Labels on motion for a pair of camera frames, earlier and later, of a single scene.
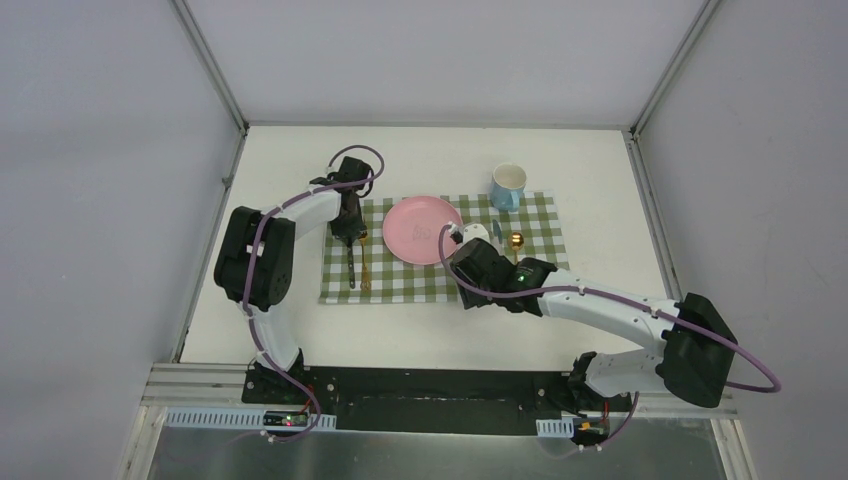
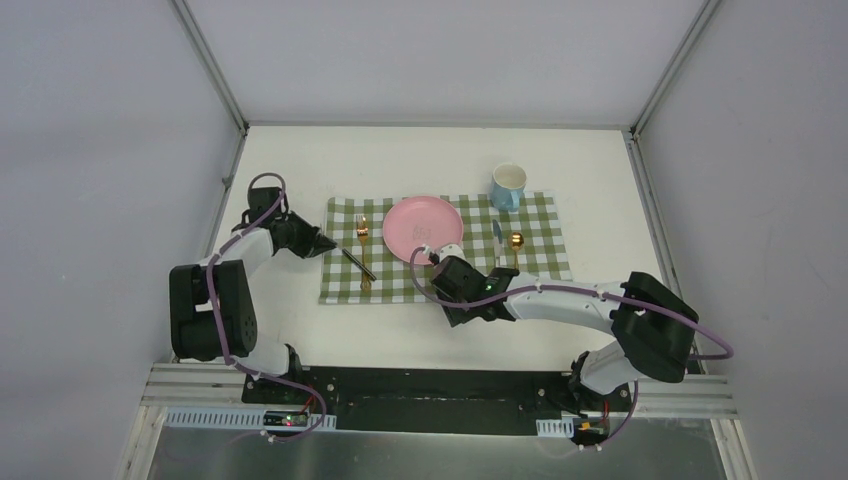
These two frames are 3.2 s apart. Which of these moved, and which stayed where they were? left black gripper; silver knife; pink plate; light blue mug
Moved: left black gripper
Stayed: silver knife; pink plate; light blue mug
